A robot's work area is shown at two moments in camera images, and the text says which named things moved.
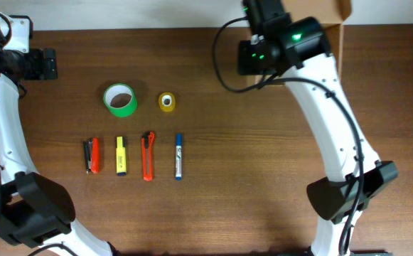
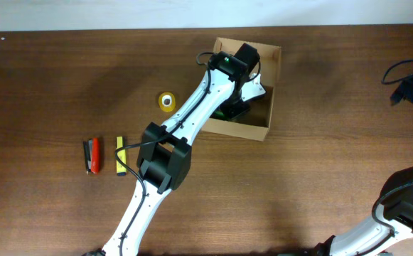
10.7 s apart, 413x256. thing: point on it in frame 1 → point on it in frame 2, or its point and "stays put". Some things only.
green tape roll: [121, 99] → [219, 115]
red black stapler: [92, 147] stays put
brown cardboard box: [331, 13] → [255, 123]
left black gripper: [38, 71] → [236, 110]
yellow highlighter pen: [121, 157] stays put
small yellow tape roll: [166, 102] stays put
